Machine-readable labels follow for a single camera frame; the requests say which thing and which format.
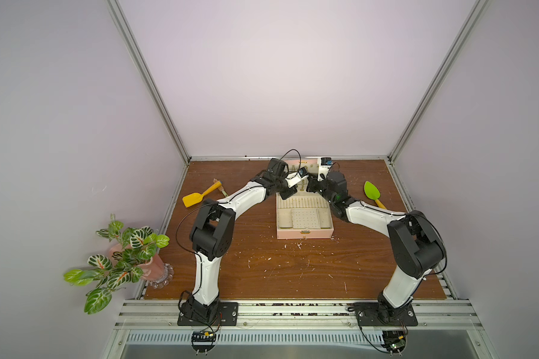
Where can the yellow toy shovel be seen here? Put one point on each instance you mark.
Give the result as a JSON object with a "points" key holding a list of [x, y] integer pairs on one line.
{"points": [[196, 198]]}

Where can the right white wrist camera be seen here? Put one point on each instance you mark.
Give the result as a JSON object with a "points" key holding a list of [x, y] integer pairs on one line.
{"points": [[325, 164]]}

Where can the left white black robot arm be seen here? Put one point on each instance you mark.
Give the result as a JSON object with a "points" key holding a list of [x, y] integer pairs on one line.
{"points": [[213, 229]]}

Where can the pink jewelry box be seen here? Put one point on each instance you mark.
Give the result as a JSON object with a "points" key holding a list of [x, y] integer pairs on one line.
{"points": [[304, 215]]}

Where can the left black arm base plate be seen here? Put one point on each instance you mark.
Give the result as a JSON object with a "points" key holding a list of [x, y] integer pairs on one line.
{"points": [[218, 313]]}

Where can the aluminium rail frame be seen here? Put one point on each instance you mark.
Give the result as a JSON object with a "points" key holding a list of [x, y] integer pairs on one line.
{"points": [[282, 322]]}

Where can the small circuit board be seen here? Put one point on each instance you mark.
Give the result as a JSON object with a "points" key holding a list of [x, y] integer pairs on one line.
{"points": [[203, 342], [394, 342]]}

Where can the left small circuit board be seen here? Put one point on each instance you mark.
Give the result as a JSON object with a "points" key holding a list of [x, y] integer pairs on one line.
{"points": [[203, 342]]}

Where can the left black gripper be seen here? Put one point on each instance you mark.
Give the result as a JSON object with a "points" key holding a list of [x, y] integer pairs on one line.
{"points": [[290, 191]]}

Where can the potted variegated plant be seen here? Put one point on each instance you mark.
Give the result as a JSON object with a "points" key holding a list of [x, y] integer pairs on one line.
{"points": [[134, 258]]}

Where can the right small circuit board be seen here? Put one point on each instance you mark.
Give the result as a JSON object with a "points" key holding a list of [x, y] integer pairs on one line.
{"points": [[394, 342]]}

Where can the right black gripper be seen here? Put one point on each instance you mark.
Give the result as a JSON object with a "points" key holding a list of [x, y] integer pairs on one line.
{"points": [[313, 184]]}

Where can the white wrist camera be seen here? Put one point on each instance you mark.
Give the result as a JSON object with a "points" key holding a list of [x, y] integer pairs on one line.
{"points": [[325, 164], [294, 179]]}

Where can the green toy rake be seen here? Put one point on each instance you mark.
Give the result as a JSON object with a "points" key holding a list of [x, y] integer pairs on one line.
{"points": [[220, 187]]}

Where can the green toy trowel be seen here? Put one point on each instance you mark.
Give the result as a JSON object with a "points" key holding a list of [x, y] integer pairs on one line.
{"points": [[373, 193]]}

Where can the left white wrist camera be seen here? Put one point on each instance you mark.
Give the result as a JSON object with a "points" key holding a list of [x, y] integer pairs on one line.
{"points": [[294, 179]]}

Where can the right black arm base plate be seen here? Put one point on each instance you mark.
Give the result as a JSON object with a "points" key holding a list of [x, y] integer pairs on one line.
{"points": [[375, 314]]}

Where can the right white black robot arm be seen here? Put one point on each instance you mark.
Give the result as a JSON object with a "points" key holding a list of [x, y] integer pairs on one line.
{"points": [[417, 246]]}

